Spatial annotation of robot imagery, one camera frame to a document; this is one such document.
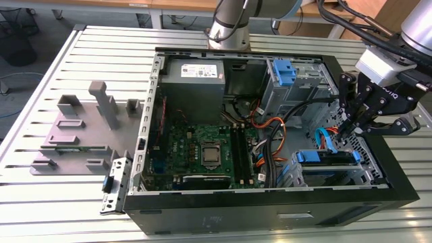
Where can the black open PC case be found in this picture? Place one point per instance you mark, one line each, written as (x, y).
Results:
(236, 212)

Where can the black graphics card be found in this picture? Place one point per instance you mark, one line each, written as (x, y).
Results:
(205, 181)

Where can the green motherboard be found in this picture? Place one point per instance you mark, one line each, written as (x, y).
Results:
(181, 136)

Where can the hinged metal slot retainer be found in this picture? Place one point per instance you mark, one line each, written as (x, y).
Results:
(117, 177)

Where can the green RAM stick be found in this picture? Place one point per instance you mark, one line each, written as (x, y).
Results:
(72, 150)

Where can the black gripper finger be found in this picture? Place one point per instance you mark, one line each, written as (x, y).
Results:
(346, 96)
(394, 126)

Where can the grey power supply unit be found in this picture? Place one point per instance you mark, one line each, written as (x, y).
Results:
(188, 101)

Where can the black round bin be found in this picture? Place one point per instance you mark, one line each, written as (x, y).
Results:
(20, 53)

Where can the brown wooden cabinet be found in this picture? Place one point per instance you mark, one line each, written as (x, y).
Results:
(394, 12)

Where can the long grey frame desk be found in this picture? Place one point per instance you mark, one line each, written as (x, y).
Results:
(110, 3)

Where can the black mesh waste basket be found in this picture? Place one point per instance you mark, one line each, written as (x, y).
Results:
(20, 22)

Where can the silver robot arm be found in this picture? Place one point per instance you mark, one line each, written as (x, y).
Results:
(229, 38)

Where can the CPU socket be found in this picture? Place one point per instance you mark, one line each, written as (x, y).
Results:
(212, 167)

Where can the grey parts rack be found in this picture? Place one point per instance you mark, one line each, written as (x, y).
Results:
(86, 131)

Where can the blue plastic drive latch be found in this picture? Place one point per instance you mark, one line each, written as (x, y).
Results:
(282, 73)

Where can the metal disk bay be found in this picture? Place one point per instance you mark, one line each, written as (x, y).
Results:
(330, 167)

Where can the silver CPU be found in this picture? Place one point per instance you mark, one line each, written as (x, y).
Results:
(210, 154)

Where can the grey metal drive cage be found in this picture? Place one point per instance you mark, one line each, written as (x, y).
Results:
(302, 91)

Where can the wooden top desk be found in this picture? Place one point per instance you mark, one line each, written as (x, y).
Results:
(302, 24)

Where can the hard disk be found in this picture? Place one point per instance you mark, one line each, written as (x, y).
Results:
(308, 157)

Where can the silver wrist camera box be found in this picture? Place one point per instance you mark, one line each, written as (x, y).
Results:
(381, 68)

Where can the black RAM slot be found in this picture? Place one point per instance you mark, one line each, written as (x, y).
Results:
(245, 152)
(237, 152)

